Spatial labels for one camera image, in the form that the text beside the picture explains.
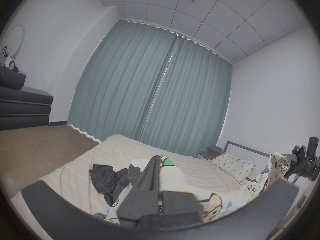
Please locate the round white mirror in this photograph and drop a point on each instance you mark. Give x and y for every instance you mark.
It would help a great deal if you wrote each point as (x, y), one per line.
(17, 41)

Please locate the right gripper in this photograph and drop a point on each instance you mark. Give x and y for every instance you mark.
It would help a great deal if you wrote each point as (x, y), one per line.
(300, 169)

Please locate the bed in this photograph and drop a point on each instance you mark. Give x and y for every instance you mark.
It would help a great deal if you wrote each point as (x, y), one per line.
(195, 166)

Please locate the black chest of drawers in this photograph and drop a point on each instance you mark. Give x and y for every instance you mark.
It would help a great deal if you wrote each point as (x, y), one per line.
(25, 104)

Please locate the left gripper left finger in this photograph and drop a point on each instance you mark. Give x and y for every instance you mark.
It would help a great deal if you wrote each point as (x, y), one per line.
(145, 189)

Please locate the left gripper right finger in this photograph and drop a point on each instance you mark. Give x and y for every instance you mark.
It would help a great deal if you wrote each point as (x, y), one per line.
(181, 204)

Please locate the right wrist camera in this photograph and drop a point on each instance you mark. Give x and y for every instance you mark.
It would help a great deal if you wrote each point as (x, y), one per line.
(300, 154)

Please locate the grey bedside table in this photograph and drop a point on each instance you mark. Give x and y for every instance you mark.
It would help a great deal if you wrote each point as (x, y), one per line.
(212, 152)

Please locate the pile of dark clothes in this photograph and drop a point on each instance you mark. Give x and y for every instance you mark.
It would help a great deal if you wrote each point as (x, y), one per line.
(105, 179)

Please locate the white printed pillow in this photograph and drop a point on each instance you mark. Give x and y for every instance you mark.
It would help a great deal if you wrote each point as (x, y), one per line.
(232, 165)

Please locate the white printed pyjama top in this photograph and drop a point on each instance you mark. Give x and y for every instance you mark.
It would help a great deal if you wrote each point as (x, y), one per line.
(220, 201)

